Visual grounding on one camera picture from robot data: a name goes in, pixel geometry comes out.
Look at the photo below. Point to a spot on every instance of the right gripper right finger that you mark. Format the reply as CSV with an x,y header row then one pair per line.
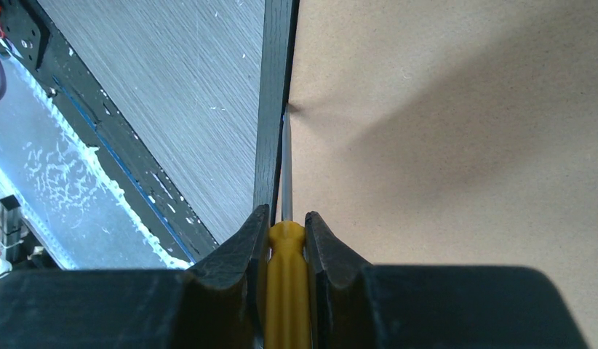
x,y
357,304

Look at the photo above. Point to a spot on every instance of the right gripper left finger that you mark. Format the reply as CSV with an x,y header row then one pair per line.
x,y
216,303

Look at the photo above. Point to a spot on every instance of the yellow handled screwdriver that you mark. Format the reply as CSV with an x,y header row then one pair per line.
x,y
288,318

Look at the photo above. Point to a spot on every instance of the black picture frame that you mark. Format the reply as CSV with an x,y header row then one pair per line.
x,y
453,132

